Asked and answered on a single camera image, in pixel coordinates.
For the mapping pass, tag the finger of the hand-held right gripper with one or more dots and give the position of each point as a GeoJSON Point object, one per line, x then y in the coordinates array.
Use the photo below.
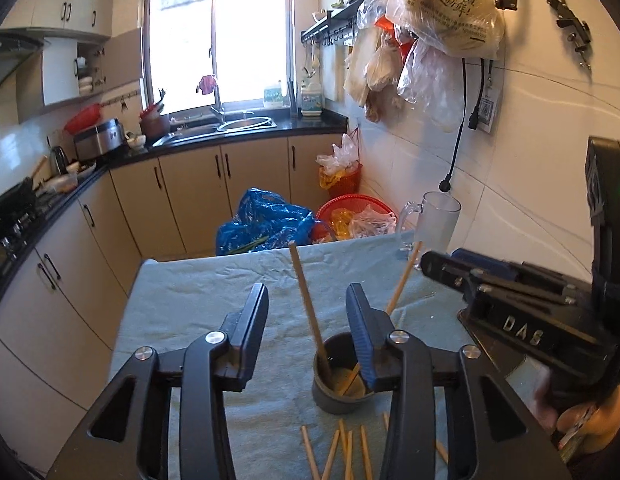
{"type": "Point", "coordinates": [489, 262]}
{"type": "Point", "coordinates": [444, 267]}

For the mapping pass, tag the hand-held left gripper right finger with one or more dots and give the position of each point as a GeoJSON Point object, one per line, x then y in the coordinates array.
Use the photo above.
{"type": "Point", "coordinates": [360, 340]}

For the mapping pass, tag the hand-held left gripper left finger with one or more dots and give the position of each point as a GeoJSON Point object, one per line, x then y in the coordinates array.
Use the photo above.
{"type": "Point", "coordinates": [256, 330]}

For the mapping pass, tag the dark grey chopstick holder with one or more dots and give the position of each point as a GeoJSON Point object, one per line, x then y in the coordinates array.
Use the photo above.
{"type": "Point", "coordinates": [335, 395]}

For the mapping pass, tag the person's right hand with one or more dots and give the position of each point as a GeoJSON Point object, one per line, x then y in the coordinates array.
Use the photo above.
{"type": "Point", "coordinates": [584, 425]}

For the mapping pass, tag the glass beer mug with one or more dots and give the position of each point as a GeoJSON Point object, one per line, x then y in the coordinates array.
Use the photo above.
{"type": "Point", "coordinates": [439, 230]}

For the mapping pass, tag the pale green table towel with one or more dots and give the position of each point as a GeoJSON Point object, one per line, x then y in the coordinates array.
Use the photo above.
{"type": "Point", "coordinates": [190, 300]}

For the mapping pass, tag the white crumpled plastic bag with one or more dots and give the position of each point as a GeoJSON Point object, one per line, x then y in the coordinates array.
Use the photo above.
{"type": "Point", "coordinates": [372, 222]}

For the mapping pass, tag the blue plastic bag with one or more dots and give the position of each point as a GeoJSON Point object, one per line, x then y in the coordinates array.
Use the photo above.
{"type": "Point", "coordinates": [270, 220]}

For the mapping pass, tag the red plastic basket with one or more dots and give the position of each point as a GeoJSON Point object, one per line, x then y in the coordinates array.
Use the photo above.
{"type": "Point", "coordinates": [340, 205]}

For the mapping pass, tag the red trash bin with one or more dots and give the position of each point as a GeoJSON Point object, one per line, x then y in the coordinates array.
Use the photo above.
{"type": "Point", "coordinates": [340, 185]}

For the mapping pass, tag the beige base cabinets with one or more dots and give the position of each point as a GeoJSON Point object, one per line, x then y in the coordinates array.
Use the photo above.
{"type": "Point", "coordinates": [190, 200]}

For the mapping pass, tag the clear hanging plastic bag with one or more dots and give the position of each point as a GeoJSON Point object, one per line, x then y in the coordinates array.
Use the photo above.
{"type": "Point", "coordinates": [429, 85]}

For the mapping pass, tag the black countertop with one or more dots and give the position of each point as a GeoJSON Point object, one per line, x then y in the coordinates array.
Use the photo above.
{"type": "Point", "coordinates": [310, 122]}

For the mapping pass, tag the steel sink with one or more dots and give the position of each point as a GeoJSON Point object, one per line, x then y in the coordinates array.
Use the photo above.
{"type": "Point", "coordinates": [245, 124]}

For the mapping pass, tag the beige hanging bag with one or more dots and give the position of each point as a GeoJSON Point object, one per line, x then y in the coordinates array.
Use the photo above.
{"type": "Point", "coordinates": [374, 70]}

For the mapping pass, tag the white detergent jug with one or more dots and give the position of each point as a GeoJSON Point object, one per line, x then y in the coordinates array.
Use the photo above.
{"type": "Point", "coordinates": [311, 100]}

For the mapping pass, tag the steel faucet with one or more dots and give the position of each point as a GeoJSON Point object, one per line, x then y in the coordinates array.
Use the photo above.
{"type": "Point", "coordinates": [219, 105]}

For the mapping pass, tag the brown utensil pot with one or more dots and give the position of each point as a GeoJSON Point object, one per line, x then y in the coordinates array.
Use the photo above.
{"type": "Point", "coordinates": [155, 125]}

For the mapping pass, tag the green label bottle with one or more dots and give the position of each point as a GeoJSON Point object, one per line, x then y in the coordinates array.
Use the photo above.
{"type": "Point", "coordinates": [273, 96]}

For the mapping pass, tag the silver rice cooker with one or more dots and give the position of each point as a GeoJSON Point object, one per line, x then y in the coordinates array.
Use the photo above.
{"type": "Point", "coordinates": [97, 140]}

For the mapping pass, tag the pink cloth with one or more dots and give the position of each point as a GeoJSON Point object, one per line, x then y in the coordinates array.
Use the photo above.
{"type": "Point", "coordinates": [207, 84]}

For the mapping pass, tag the large printed plastic bag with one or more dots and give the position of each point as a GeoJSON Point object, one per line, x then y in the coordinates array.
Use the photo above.
{"type": "Point", "coordinates": [449, 10]}

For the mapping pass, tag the gas stove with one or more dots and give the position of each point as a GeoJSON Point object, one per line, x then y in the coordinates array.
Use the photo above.
{"type": "Point", "coordinates": [10, 245]}

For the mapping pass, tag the steel kettle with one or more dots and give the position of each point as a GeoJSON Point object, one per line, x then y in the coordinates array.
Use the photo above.
{"type": "Point", "coordinates": [57, 160]}

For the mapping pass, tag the red colander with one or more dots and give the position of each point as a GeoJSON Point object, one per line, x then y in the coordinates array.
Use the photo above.
{"type": "Point", "coordinates": [82, 117]}

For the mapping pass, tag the black frying pan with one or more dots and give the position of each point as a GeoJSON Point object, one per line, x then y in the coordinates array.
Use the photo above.
{"type": "Point", "coordinates": [12, 200]}

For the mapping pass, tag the kitchen window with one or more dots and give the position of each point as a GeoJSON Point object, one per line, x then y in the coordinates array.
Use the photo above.
{"type": "Point", "coordinates": [180, 35]}

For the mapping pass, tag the range hood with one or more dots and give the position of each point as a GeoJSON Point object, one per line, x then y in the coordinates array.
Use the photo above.
{"type": "Point", "coordinates": [10, 60]}

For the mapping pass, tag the black wall rack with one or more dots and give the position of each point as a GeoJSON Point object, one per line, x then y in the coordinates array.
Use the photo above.
{"type": "Point", "coordinates": [330, 22]}

